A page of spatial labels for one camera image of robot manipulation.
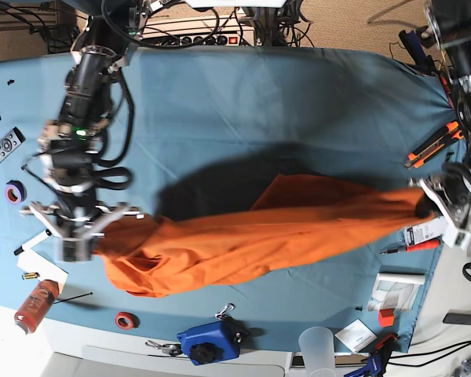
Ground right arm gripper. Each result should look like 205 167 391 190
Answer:
20 192 144 262

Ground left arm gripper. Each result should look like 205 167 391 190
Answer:
410 172 471 248

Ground orange t-shirt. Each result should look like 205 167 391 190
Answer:
94 174 432 298

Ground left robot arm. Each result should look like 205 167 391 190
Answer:
410 1 471 251

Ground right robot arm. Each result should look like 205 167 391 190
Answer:
25 1 152 262

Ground packaged tool set blister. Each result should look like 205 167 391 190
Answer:
398 217 447 246

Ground black white marker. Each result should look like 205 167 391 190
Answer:
13 229 52 256

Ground orange black utility knife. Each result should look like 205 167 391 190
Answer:
404 121 463 169

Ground white paper note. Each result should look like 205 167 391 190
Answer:
16 250 68 294

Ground purple tape roll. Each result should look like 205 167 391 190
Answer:
5 180 27 205

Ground gold AA battery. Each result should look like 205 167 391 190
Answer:
21 273 40 280

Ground black zip tie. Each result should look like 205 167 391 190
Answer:
54 292 93 304

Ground grey remote control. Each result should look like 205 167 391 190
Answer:
0 127 25 163

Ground red tape roll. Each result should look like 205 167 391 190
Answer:
115 312 137 331

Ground white roll with booklet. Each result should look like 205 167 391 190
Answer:
367 273 425 312

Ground small red block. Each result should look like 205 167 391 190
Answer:
378 308 395 328

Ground white cardboard box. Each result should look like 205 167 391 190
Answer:
41 346 285 377

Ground metal carabiner keys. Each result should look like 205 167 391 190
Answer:
145 340 183 357

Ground teal table cloth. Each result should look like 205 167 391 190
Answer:
0 48 455 351

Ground blue clamp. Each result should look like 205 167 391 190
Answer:
345 333 400 377

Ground white card packet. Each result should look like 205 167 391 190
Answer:
334 319 377 353

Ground silver carabiner clip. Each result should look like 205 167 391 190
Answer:
215 303 235 320

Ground blue tape measure box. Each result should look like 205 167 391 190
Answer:
177 317 251 366

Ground translucent plastic cup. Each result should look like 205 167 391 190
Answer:
298 327 336 377

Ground red handled screwdriver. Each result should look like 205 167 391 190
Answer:
380 239 440 254

